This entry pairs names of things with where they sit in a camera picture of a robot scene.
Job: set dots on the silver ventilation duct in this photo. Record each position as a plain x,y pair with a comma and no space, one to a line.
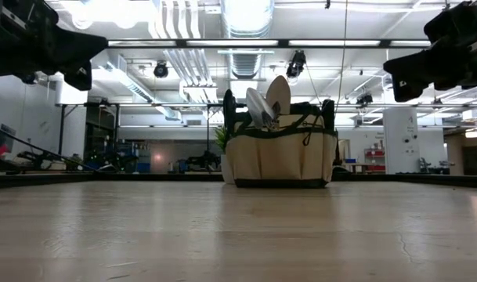
246,23

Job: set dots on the black overhead camera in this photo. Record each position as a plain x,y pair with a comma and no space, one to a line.
297,64

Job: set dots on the black metal table frame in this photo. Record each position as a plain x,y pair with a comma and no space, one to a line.
105,178

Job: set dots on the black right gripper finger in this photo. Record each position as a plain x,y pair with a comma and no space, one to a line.
406,89
416,66

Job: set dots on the beige canvas green-trimmed gardening bag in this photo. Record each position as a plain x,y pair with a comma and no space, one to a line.
281,156

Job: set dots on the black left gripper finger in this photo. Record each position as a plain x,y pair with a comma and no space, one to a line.
80,77
81,45

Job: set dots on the potted artificial green plant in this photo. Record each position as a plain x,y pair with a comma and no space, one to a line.
222,137

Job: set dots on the white round pillar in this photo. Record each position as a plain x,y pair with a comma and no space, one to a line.
400,141

